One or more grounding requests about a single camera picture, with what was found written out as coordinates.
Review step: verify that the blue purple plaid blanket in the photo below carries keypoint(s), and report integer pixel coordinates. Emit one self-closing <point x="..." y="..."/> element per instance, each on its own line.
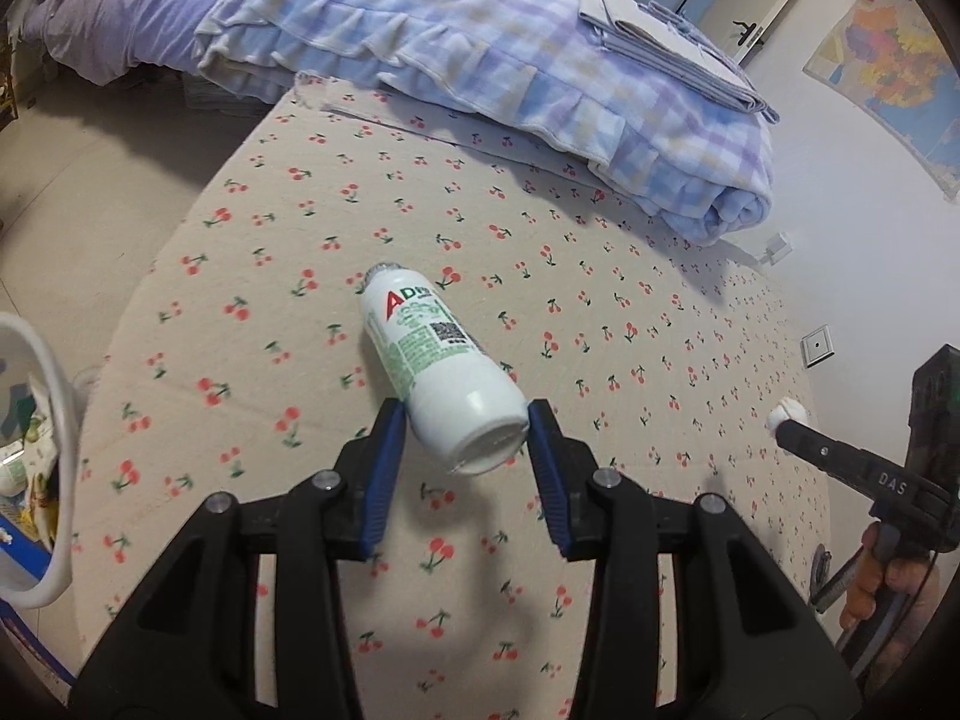
<point x="465" y="30"/>

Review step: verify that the purple bedding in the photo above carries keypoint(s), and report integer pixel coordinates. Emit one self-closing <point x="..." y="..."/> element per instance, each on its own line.
<point x="127" y="15"/>

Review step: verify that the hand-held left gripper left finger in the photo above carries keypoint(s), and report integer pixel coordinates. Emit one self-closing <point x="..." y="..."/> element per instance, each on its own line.
<point x="382" y="480"/>

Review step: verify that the white wall plug adapter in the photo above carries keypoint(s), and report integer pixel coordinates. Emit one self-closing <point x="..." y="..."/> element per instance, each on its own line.
<point x="776" y="247"/>

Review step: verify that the large white green-label bottle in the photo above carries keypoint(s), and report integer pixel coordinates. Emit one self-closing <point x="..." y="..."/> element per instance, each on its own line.
<point x="442" y="382"/>

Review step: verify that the blue cardboard box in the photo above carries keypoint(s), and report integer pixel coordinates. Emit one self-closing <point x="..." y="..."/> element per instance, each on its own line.
<point x="19" y="551"/>

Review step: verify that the small white bottle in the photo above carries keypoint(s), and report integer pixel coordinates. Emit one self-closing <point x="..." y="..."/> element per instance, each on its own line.
<point x="11" y="476"/>

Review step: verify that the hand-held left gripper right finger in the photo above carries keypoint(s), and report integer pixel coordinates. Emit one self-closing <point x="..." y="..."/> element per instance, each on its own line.
<point x="551" y="480"/>

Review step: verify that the white bin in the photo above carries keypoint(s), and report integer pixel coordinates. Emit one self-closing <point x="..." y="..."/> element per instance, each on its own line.
<point x="64" y="420"/>

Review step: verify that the yellow bin liner bag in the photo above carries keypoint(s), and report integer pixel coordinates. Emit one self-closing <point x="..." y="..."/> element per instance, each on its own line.
<point x="41" y="510"/>

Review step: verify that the person's right hand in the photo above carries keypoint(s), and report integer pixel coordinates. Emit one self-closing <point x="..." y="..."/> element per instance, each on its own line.
<point x="907" y="574"/>

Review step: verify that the cherry print bed sheet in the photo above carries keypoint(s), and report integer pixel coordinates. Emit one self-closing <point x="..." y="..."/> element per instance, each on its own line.
<point x="600" y="315"/>

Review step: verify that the wall map poster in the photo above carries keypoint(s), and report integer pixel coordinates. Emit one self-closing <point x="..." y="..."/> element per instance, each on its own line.
<point x="892" y="67"/>

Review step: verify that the white tissue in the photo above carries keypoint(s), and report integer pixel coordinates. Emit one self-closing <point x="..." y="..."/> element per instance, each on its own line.
<point x="787" y="414"/>

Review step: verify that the folded grey bed sheet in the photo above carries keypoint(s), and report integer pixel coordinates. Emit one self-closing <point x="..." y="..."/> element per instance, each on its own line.
<point x="675" y="52"/>

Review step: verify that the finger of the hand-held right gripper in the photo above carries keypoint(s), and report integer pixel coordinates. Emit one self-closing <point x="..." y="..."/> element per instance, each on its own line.
<point x="825" y="454"/>

